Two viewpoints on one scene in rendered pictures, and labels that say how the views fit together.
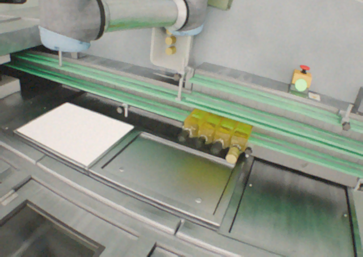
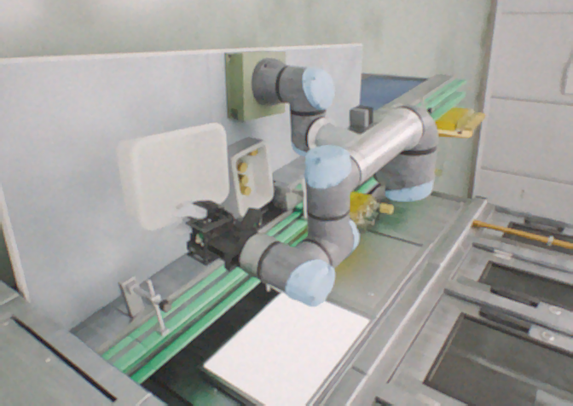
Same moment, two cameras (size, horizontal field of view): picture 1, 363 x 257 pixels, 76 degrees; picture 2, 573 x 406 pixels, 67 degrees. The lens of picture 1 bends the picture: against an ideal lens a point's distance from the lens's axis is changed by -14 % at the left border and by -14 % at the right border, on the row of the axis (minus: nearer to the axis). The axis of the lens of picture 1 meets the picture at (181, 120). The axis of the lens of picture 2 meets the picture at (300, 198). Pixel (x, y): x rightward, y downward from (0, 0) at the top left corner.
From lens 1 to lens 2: 1.45 m
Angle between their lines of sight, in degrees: 62
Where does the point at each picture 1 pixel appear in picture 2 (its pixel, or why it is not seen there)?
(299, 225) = (421, 214)
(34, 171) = (378, 379)
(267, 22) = not seen: hidden behind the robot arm
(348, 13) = (332, 60)
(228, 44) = (274, 145)
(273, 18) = not seen: hidden behind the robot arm
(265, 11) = not seen: hidden behind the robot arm
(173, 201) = (411, 263)
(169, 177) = (378, 264)
